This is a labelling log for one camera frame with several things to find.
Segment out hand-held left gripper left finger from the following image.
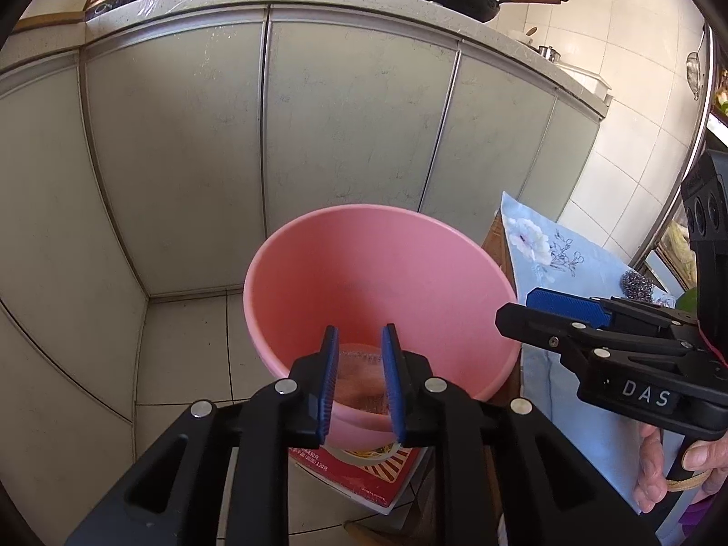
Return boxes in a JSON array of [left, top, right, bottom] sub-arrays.
[[65, 324, 342, 546]]

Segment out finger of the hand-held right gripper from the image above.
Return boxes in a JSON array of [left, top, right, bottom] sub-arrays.
[[526, 287, 698, 331], [495, 303, 700, 379]]

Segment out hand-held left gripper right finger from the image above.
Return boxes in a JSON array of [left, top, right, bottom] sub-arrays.
[[380, 323, 661, 546]]

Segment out pink plastic bucket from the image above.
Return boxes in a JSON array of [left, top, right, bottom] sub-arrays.
[[243, 203, 520, 450]]

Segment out person's right hand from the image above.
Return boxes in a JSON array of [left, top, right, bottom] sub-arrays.
[[634, 424, 728, 516]]

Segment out light blue floral tablecloth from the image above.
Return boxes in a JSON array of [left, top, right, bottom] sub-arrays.
[[500, 192, 689, 524]]

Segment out steel wool scrubber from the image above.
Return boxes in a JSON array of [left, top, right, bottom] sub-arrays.
[[617, 270, 655, 299]]

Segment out metal shelf rack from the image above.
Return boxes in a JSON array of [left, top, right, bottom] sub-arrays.
[[640, 23, 728, 297]]

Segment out red printed box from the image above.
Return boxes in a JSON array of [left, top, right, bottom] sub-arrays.
[[287, 444, 427, 516]]

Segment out hanging metal strainer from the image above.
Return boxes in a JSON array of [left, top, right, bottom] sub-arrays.
[[685, 51, 709, 102]]

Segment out white rectangular container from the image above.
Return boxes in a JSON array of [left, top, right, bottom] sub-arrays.
[[560, 65, 612, 97]]

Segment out purple clothing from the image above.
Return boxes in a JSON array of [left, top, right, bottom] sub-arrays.
[[677, 497, 728, 546]]

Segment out grey kitchen cabinet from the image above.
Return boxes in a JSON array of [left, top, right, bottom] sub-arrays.
[[0, 0, 612, 524]]

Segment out wooden cutting board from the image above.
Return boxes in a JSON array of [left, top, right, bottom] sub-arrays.
[[11, 11, 87, 34]]

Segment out red cable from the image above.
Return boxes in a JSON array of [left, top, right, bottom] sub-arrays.
[[697, 318, 728, 366]]

